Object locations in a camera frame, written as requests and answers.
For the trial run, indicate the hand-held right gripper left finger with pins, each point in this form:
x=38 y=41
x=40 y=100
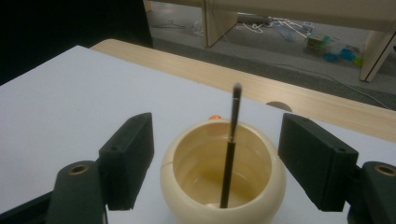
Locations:
x=127 y=161

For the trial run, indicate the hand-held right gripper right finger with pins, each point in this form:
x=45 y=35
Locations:
x=317 y=161

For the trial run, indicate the cream ribbed holder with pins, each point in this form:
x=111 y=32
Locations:
x=271 y=193

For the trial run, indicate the black pen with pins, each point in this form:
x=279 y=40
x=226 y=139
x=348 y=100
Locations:
x=229 y=174

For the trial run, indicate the white board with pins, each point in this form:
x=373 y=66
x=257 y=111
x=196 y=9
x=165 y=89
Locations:
x=77 y=93

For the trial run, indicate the small orange object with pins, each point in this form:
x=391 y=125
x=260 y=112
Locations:
x=214 y=117

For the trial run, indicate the colourful plastic toys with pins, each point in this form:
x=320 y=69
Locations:
x=330 y=49

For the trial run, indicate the wooden table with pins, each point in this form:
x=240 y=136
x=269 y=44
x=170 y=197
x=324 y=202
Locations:
x=218 y=74

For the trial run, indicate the light blue plastic item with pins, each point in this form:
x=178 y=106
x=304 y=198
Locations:
x=286 y=31

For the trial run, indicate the beige wooden shelf unit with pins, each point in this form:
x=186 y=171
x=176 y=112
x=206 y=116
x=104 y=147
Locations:
x=218 y=21

